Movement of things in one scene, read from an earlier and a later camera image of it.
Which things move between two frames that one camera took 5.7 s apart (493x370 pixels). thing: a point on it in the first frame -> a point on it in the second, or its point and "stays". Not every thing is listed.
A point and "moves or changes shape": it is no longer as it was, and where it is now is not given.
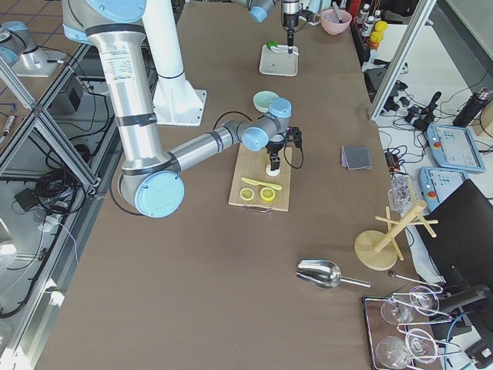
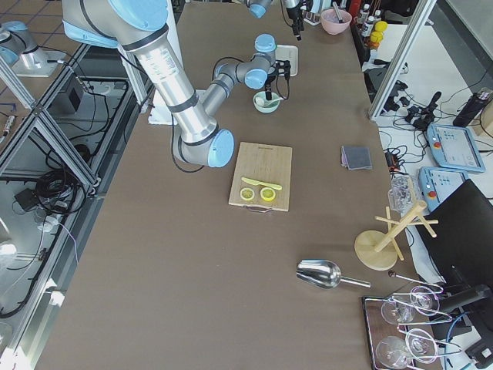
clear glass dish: x=403 y=192 stays
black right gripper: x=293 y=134 -> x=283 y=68
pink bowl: x=330 y=23 stays
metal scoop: x=323 y=274 stays
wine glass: x=424 y=301 stays
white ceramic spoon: x=279 y=49 moves or changes shape
